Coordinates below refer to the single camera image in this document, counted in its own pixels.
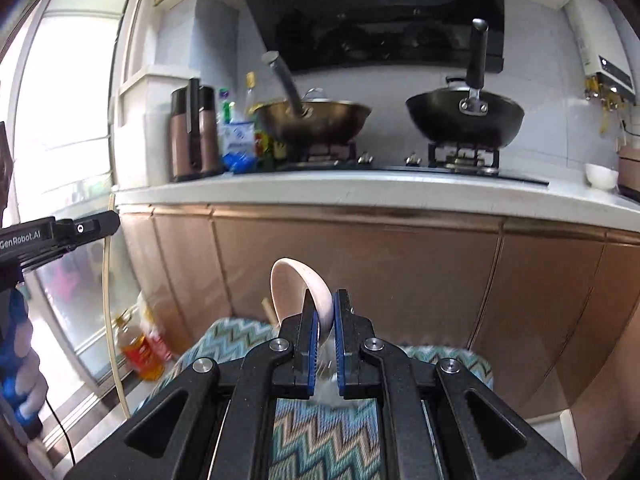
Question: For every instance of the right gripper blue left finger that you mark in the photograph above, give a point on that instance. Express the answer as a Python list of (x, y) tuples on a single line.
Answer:
[(308, 344)]

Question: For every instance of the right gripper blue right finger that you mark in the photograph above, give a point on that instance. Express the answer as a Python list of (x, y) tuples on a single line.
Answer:
[(342, 313)]

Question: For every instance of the blue white gloved left hand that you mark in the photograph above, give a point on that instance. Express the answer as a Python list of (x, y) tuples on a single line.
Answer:
[(23, 387)]

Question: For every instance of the zigzag patterned cloth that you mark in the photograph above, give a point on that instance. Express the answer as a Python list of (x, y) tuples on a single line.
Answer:
[(310, 440)]

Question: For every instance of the orange oil bottle on floor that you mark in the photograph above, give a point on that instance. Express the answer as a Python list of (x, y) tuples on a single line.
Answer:
[(140, 341)]

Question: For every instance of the white storage box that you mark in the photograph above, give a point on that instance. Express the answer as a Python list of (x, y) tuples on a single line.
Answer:
[(140, 136)]

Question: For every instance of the white salt bag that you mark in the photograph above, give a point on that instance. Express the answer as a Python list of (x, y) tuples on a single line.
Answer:
[(238, 147)]

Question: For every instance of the copper electric kettle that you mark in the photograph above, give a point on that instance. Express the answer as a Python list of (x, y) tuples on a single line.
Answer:
[(193, 133)]

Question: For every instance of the bronze wok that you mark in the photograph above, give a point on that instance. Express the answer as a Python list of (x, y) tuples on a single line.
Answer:
[(304, 122)]

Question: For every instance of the copper lower cabinets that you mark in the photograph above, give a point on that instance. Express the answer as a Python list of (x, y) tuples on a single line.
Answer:
[(552, 306)]

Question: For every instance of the black gas stove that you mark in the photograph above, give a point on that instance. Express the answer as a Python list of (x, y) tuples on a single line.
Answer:
[(439, 159)]

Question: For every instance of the black wok with lid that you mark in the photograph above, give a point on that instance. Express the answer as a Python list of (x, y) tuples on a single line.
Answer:
[(468, 115)]

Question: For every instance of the green bottle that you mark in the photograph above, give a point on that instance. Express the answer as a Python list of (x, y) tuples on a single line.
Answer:
[(226, 106)]

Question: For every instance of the yellow cap oil bottle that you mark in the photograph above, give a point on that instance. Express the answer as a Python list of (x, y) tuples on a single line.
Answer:
[(250, 99)]

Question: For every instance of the white bowl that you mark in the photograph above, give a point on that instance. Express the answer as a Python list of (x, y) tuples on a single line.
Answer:
[(600, 177)]

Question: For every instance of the black range hood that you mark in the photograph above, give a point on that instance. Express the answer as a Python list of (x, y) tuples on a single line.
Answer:
[(323, 34)]

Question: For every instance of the copper rice cooker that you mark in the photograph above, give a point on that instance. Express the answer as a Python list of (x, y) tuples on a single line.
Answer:
[(629, 172)]

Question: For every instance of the white gas water heater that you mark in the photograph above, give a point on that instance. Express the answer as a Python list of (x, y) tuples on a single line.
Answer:
[(604, 60)]

